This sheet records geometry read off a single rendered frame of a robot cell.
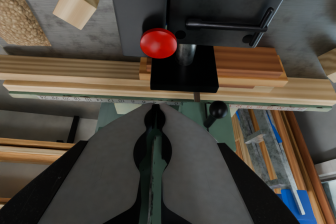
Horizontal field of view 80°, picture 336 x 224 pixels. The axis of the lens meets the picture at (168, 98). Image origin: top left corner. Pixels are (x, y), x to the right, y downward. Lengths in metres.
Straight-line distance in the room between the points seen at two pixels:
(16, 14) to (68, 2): 0.10
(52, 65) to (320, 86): 0.49
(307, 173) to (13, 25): 1.76
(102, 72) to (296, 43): 0.32
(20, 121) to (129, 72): 2.78
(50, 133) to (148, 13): 2.78
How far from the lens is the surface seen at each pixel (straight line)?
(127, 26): 0.18
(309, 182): 1.76
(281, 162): 1.14
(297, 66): 0.44
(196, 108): 0.28
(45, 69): 0.40
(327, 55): 0.43
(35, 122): 3.02
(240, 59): 0.33
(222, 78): 0.32
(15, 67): 0.43
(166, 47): 0.17
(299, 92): 0.45
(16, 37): 0.38
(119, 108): 0.75
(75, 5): 0.27
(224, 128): 0.27
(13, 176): 2.87
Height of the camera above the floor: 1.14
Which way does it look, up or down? 31 degrees down
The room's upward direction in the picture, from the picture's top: 179 degrees counter-clockwise
